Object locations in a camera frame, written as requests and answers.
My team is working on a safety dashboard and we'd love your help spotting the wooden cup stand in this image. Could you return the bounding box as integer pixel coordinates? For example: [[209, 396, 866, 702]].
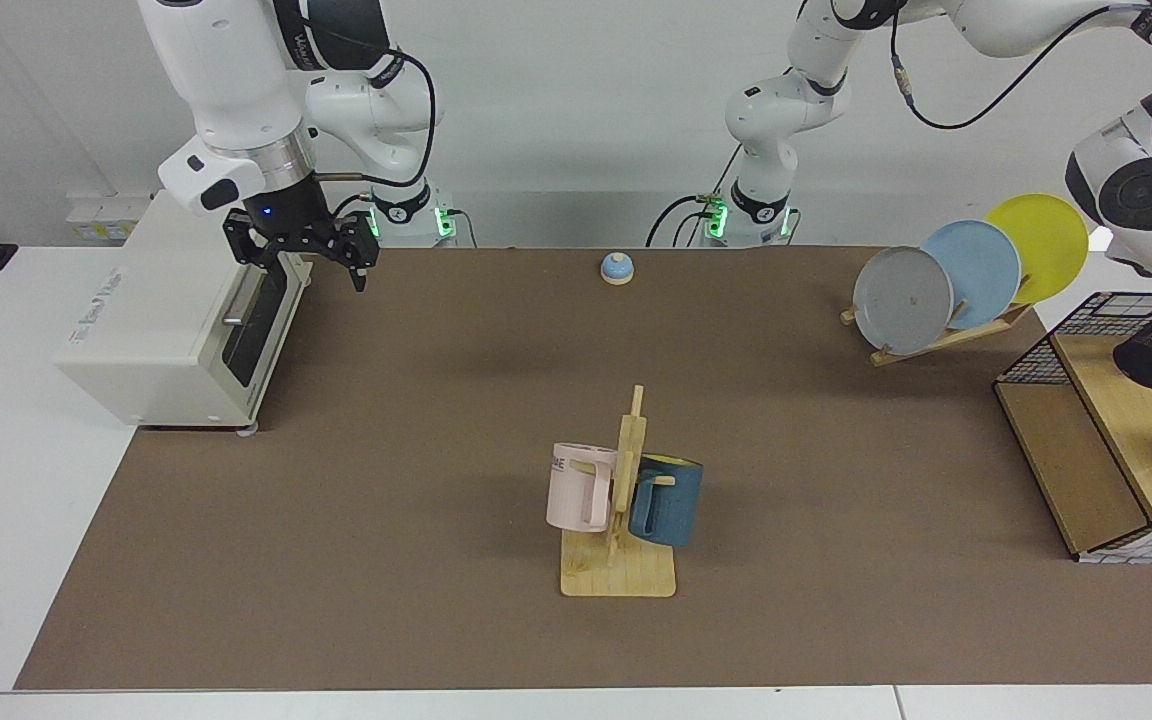
[[560, 384, 679, 600]]

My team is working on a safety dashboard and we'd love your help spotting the pink mug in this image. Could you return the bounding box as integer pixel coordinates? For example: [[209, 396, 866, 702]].
[[545, 441, 620, 535]]

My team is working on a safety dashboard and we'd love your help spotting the yellow plate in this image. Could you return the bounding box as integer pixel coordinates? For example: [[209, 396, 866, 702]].
[[985, 193, 1091, 306]]

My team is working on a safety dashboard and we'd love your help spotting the pale toaster oven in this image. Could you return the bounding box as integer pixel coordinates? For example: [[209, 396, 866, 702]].
[[53, 189, 315, 434]]

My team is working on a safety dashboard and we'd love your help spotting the wooden plate rack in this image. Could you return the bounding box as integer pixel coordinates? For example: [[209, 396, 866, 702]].
[[840, 299, 1035, 369]]

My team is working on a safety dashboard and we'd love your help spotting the light blue plate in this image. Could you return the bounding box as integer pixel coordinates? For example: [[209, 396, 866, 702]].
[[920, 219, 1023, 332]]

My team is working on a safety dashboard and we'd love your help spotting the brown table cloth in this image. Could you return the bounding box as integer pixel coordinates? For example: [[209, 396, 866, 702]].
[[13, 246, 1152, 692]]

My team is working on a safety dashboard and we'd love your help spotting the white wall socket strip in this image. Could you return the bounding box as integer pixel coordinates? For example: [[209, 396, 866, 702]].
[[65, 194, 156, 247]]

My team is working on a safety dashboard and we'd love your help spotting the wire basket with wooden floor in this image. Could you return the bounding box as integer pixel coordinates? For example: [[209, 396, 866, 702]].
[[993, 290, 1152, 567]]

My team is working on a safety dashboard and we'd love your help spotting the grey plate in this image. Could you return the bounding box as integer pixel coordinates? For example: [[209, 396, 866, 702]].
[[852, 245, 956, 357]]

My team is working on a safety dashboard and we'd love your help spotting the dark teal mug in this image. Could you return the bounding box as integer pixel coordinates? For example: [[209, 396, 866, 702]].
[[627, 454, 706, 549]]

